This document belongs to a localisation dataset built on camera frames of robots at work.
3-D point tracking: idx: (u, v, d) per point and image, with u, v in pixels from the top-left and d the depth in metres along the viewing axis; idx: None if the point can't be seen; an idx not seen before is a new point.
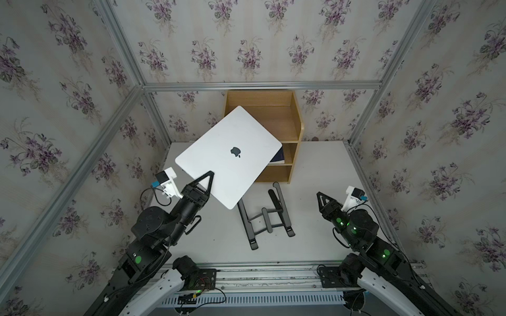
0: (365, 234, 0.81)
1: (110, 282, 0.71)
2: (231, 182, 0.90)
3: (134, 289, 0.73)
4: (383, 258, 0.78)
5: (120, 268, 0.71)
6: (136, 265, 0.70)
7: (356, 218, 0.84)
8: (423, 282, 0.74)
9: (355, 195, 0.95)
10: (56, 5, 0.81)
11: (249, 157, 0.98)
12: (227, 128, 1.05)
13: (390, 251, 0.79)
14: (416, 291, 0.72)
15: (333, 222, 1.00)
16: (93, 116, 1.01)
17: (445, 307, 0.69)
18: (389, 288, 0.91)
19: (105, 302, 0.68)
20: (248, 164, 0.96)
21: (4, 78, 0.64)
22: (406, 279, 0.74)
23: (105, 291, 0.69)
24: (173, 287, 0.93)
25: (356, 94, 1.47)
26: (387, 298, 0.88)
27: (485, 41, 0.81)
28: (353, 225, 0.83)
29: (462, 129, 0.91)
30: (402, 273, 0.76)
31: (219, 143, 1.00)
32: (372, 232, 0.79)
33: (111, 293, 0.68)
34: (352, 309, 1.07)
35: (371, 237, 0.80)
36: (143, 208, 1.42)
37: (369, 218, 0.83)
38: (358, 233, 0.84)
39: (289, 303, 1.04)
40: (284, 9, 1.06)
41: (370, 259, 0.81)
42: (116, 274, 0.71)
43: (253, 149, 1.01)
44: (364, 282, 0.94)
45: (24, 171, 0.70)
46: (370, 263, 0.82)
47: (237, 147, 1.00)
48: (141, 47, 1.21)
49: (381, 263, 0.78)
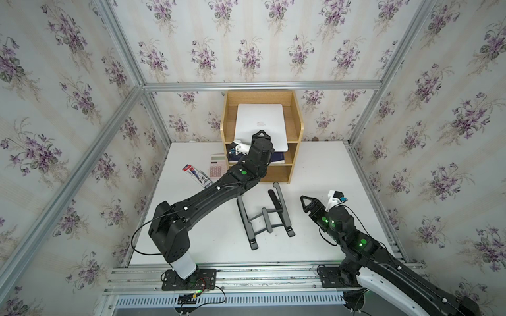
0: (344, 226, 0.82)
1: (220, 180, 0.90)
2: (273, 133, 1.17)
3: (232, 194, 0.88)
4: (360, 246, 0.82)
5: (230, 173, 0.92)
6: (240, 175, 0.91)
7: (333, 212, 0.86)
8: (400, 263, 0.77)
9: (336, 196, 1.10)
10: (56, 5, 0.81)
11: (269, 120, 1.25)
12: (247, 118, 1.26)
13: (367, 240, 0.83)
14: (394, 273, 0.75)
15: (319, 223, 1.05)
16: (93, 116, 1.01)
17: (425, 287, 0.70)
18: (386, 282, 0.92)
19: (216, 189, 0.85)
20: (276, 131, 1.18)
21: (4, 78, 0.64)
22: (384, 263, 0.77)
23: (218, 184, 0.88)
24: (189, 268, 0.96)
25: (356, 94, 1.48)
26: (385, 292, 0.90)
27: (485, 41, 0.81)
28: (332, 219, 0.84)
29: (462, 129, 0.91)
30: (379, 258, 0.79)
31: (248, 126, 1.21)
32: (347, 223, 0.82)
33: (223, 185, 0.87)
34: (352, 311, 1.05)
35: (350, 226, 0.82)
36: (143, 209, 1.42)
37: (345, 211, 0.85)
38: (337, 226, 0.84)
39: (289, 303, 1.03)
40: (284, 9, 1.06)
41: (350, 251, 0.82)
42: (225, 177, 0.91)
43: (269, 118, 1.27)
44: (362, 279, 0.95)
45: (24, 171, 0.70)
46: (350, 254, 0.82)
47: (260, 122, 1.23)
48: (141, 47, 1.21)
49: (360, 252, 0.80)
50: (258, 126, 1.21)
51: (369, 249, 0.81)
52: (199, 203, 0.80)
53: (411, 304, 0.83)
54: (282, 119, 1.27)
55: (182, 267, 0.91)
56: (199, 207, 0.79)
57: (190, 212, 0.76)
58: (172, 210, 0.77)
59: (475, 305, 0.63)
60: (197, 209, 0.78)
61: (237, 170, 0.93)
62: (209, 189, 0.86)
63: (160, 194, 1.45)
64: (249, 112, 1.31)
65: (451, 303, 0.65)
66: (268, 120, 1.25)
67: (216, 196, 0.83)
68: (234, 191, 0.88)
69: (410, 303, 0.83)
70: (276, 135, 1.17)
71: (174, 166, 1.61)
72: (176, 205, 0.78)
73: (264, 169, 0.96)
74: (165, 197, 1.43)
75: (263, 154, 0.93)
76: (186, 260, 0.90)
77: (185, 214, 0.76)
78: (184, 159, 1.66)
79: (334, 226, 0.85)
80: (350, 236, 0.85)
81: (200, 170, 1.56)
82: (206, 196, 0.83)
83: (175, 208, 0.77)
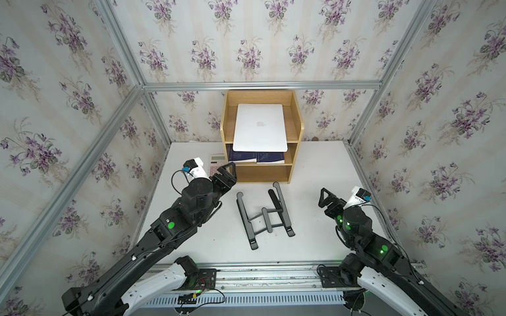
0: (360, 230, 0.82)
1: (140, 244, 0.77)
2: (273, 135, 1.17)
3: (159, 257, 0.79)
4: (381, 253, 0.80)
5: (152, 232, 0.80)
6: (167, 231, 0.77)
7: (350, 214, 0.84)
8: (421, 277, 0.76)
9: (358, 195, 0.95)
10: (56, 5, 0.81)
11: (269, 121, 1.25)
12: (247, 118, 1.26)
13: (388, 247, 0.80)
14: (414, 286, 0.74)
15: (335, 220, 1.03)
16: (93, 116, 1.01)
17: (445, 303, 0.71)
18: (388, 286, 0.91)
19: (132, 261, 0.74)
20: (275, 131, 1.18)
21: (4, 78, 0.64)
22: (406, 274, 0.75)
23: (136, 251, 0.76)
24: (176, 280, 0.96)
25: (356, 94, 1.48)
26: (387, 296, 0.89)
27: (485, 41, 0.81)
28: (346, 220, 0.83)
29: (462, 129, 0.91)
30: (400, 269, 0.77)
31: (247, 126, 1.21)
32: (365, 226, 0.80)
33: (140, 253, 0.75)
34: (352, 309, 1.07)
35: (367, 232, 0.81)
36: (143, 209, 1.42)
37: (362, 213, 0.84)
38: (352, 228, 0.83)
39: (289, 303, 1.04)
40: (284, 9, 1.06)
41: (367, 255, 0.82)
42: (147, 237, 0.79)
43: (270, 118, 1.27)
44: (363, 281, 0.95)
45: (24, 171, 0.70)
46: (367, 259, 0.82)
47: (260, 122, 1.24)
48: (141, 47, 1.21)
49: (379, 259, 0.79)
50: (257, 126, 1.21)
51: (390, 258, 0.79)
52: (111, 286, 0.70)
53: (412, 310, 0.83)
54: (283, 120, 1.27)
55: (161, 290, 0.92)
56: (108, 293, 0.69)
57: (94, 302, 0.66)
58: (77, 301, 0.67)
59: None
60: (107, 294, 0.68)
61: (164, 224, 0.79)
62: (124, 261, 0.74)
63: (161, 194, 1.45)
64: (249, 112, 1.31)
65: None
66: (268, 120, 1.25)
67: (134, 269, 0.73)
68: (156, 255, 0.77)
69: (412, 309, 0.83)
70: (275, 135, 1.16)
71: (174, 166, 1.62)
72: (81, 293, 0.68)
73: (201, 215, 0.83)
74: (165, 197, 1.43)
75: (197, 199, 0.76)
76: (152, 292, 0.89)
77: (89, 305, 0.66)
78: (184, 159, 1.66)
79: (349, 228, 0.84)
80: (367, 239, 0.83)
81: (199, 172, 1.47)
82: (118, 273, 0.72)
83: (80, 297, 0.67)
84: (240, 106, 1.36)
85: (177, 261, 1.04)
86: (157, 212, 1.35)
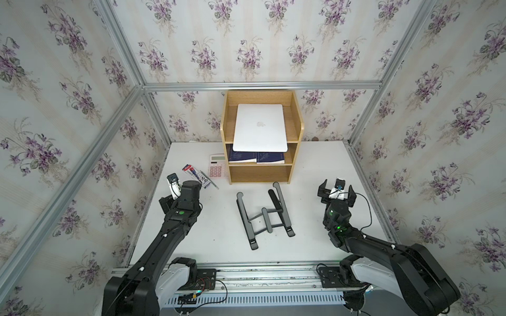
0: (340, 218, 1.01)
1: (163, 229, 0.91)
2: (273, 135, 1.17)
3: (180, 236, 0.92)
4: (341, 232, 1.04)
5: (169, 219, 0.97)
6: (180, 216, 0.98)
7: (336, 204, 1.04)
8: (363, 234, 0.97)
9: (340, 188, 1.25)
10: (56, 5, 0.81)
11: (269, 121, 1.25)
12: (247, 118, 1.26)
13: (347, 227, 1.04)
14: (359, 241, 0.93)
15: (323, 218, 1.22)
16: (93, 116, 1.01)
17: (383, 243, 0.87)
18: (373, 263, 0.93)
19: (163, 237, 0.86)
20: (275, 131, 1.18)
21: (4, 78, 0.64)
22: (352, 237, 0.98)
23: (162, 232, 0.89)
24: (184, 270, 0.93)
25: (356, 94, 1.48)
26: (368, 270, 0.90)
27: (485, 41, 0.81)
28: (331, 209, 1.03)
29: (462, 129, 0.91)
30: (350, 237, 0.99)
31: (247, 126, 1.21)
32: (344, 215, 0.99)
33: (169, 230, 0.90)
34: (352, 310, 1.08)
35: (344, 219, 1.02)
36: (143, 209, 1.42)
37: (346, 205, 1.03)
38: (333, 216, 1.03)
39: (289, 303, 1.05)
40: (284, 9, 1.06)
41: (334, 237, 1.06)
42: (166, 224, 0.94)
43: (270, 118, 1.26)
44: (354, 265, 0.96)
45: (24, 171, 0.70)
46: (335, 239, 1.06)
47: (260, 122, 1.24)
48: (141, 47, 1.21)
49: (340, 239, 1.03)
50: (257, 126, 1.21)
51: (348, 233, 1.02)
52: (154, 257, 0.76)
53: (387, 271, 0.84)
54: (283, 121, 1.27)
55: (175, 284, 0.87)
56: (155, 261, 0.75)
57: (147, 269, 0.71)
58: (127, 279, 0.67)
59: (424, 250, 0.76)
60: (155, 263, 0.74)
61: (175, 214, 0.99)
62: (156, 241, 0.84)
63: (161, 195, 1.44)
64: (249, 112, 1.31)
65: (398, 246, 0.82)
66: (269, 121, 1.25)
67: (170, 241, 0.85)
68: (180, 232, 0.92)
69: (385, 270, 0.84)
70: (275, 135, 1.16)
71: (174, 166, 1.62)
72: (128, 274, 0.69)
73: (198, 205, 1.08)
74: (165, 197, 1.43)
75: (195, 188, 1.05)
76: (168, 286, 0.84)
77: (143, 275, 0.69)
78: (185, 159, 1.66)
79: (333, 215, 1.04)
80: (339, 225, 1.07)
81: (200, 171, 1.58)
82: (156, 248, 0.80)
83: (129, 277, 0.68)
84: (240, 106, 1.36)
85: (177, 260, 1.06)
86: (157, 212, 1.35)
